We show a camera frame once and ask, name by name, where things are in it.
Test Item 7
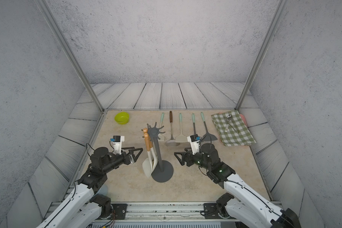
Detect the light blue cup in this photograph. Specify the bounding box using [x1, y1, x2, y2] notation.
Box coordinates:
[97, 184, 108, 196]

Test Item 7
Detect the grey utensil rack stand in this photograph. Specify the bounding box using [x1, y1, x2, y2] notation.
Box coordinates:
[147, 123, 174, 183]

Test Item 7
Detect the green plastic bowl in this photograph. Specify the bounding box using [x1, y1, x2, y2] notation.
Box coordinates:
[114, 112, 130, 125]

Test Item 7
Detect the cream spatula mint handle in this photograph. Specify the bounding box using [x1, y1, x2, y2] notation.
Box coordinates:
[175, 113, 188, 143]
[159, 113, 165, 142]

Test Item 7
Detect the green checkered cloth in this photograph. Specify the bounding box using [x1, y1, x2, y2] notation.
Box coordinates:
[211, 110, 256, 147]

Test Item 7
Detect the grey spatula mint handle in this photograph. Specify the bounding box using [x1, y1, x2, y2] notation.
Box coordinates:
[200, 112, 218, 141]

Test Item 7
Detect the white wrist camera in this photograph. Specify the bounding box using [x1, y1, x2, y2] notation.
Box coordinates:
[187, 135, 201, 155]
[109, 135, 125, 154]

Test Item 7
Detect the pink board under cloth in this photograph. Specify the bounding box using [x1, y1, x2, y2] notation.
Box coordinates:
[239, 114, 248, 127]

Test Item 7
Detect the grey spoon mint handle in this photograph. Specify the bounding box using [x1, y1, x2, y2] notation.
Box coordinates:
[192, 113, 196, 135]

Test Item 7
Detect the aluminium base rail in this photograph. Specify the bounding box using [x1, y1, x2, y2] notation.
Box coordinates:
[39, 194, 295, 228]

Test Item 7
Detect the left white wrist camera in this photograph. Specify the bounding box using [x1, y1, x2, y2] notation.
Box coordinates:
[109, 135, 125, 154]

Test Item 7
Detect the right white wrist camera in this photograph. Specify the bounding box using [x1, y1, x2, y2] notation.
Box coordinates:
[187, 135, 201, 155]

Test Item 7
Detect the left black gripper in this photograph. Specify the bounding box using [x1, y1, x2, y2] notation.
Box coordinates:
[101, 146, 143, 176]

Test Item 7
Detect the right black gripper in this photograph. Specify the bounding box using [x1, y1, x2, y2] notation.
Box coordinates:
[175, 147, 212, 173]

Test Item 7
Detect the grey ladle brown handle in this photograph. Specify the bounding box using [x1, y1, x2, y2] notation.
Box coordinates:
[165, 111, 180, 147]

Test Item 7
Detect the metal spoon on cloth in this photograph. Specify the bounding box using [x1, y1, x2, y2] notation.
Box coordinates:
[225, 115, 234, 132]

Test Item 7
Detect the left frame post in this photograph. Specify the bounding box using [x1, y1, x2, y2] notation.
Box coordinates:
[35, 0, 105, 114]

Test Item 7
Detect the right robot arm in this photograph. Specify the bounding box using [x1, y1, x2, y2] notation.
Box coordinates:
[174, 135, 301, 228]

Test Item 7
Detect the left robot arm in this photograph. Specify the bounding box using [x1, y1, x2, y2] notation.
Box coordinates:
[38, 147, 143, 228]

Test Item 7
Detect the cream turner wooden handle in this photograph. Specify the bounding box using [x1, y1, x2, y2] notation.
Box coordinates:
[142, 129, 154, 178]

